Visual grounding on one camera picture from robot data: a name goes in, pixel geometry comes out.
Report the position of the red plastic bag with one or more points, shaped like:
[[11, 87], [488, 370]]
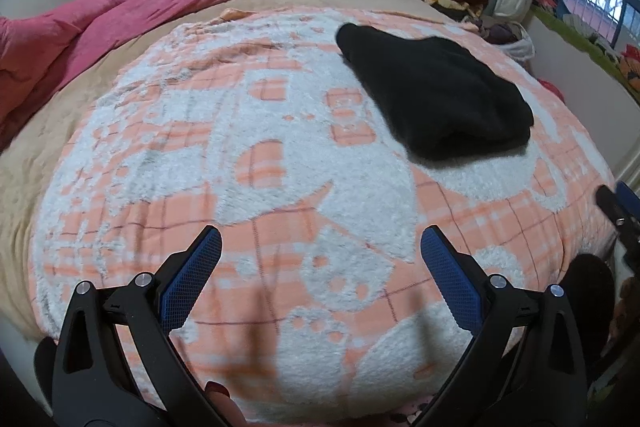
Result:
[[552, 91]]

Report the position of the white plastic bag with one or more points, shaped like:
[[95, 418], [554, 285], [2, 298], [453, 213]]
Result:
[[510, 39]]

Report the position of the green sill cloth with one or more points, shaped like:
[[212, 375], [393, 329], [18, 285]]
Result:
[[590, 47]]

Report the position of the beige bed sheet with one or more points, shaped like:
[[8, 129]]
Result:
[[30, 167]]

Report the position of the pink quilt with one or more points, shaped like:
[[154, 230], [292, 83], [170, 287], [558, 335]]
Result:
[[90, 27]]

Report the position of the person's left hand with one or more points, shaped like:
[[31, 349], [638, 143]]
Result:
[[227, 407]]

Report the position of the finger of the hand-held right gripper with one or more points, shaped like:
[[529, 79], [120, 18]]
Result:
[[631, 194], [617, 214]]

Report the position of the black sweater with orange cuffs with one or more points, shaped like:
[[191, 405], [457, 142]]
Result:
[[440, 92]]

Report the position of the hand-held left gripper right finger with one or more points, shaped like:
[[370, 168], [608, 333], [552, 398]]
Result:
[[450, 269]]

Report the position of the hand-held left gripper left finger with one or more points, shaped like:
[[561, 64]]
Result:
[[192, 267]]

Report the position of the peach plaid fleece blanket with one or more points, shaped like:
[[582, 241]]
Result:
[[200, 132]]

